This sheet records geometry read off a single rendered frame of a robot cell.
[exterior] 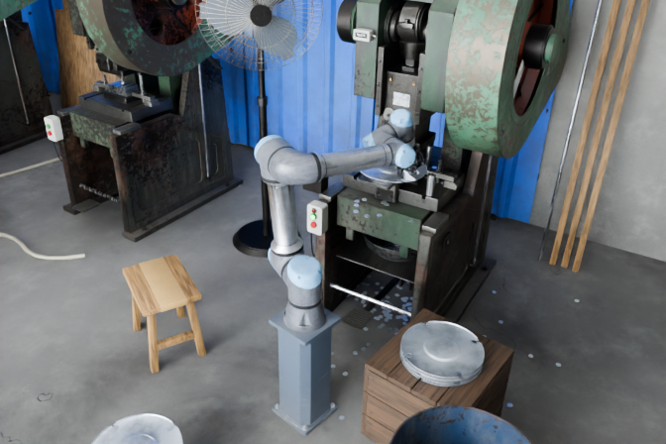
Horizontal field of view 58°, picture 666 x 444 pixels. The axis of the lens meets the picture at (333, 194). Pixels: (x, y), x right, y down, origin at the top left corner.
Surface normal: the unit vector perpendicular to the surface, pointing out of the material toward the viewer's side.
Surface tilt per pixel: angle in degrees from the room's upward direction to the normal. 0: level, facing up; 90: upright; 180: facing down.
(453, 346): 0
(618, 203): 90
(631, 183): 90
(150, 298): 0
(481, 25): 70
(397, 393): 90
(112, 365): 0
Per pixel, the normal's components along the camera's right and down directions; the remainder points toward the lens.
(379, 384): -0.62, 0.35
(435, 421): 0.19, 0.43
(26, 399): 0.02, -0.89
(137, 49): 0.84, 0.27
